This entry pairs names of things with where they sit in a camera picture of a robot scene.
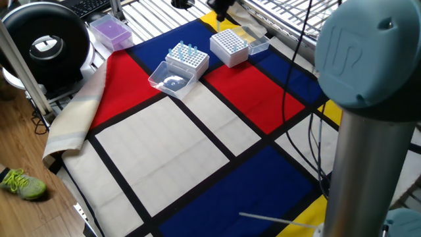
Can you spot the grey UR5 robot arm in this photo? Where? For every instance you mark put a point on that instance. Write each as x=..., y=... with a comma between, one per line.
x=368, y=148

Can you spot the aluminium frame post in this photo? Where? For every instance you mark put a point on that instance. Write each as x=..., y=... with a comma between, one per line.
x=116, y=8
x=23, y=70

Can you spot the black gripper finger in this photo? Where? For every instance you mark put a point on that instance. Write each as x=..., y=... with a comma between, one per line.
x=215, y=6
x=227, y=5

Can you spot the grey green sneaker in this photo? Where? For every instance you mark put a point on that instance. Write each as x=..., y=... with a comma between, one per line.
x=26, y=186

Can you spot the black round knob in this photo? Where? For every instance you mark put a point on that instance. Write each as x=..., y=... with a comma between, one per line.
x=182, y=3

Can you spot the clear plastic holder lid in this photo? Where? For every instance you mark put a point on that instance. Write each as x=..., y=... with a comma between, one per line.
x=171, y=82
x=260, y=44

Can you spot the clear box purple insert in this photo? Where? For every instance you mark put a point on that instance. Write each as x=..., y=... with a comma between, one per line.
x=112, y=33

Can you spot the white pipette tip holder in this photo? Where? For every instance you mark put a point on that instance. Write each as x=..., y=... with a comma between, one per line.
x=221, y=56
x=199, y=69

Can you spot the black computer keyboard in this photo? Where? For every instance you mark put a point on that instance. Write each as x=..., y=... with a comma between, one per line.
x=89, y=6

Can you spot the Mondrian pattern tablecloth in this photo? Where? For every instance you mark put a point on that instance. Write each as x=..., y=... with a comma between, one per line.
x=164, y=154

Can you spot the white corner bracket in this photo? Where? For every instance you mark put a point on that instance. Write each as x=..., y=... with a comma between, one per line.
x=80, y=214

